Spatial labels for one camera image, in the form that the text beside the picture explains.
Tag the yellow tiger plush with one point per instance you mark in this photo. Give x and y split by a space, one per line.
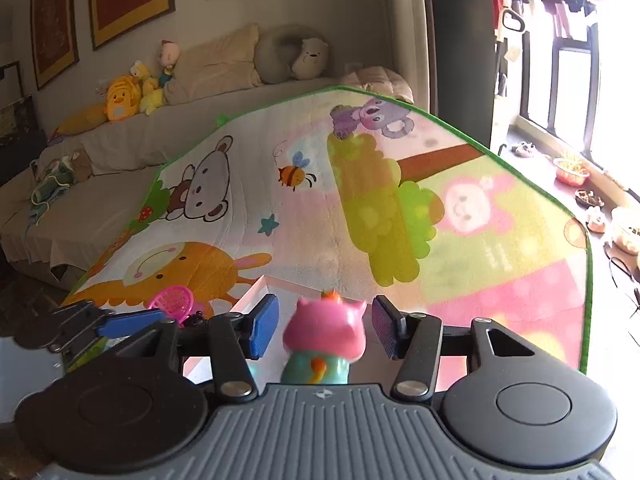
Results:
122 101

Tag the pink pig figurine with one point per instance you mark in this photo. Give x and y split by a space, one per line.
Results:
323 337

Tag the green knitted cloth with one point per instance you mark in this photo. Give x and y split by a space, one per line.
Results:
55 181

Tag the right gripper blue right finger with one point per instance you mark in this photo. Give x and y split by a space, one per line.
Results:
414 339

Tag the pink cardboard box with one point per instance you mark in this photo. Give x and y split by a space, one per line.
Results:
193 345

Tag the yellow duck plush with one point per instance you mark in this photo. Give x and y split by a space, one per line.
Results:
152 96

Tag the small doll plush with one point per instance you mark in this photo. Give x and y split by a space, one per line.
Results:
168 58

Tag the grey neck pillow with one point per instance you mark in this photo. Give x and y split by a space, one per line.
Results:
291 52

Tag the colourful cartoon play mat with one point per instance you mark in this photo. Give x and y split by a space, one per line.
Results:
364 194

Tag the beige sofa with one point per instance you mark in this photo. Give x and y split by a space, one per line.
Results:
124 157

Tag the pink plastic sieve toy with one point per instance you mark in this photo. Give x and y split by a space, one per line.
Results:
176 302

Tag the beige pillow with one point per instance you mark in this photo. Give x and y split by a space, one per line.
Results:
223 65

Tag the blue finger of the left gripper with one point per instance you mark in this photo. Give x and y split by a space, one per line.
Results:
121 325

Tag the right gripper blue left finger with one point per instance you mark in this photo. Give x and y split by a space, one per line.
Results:
235 338

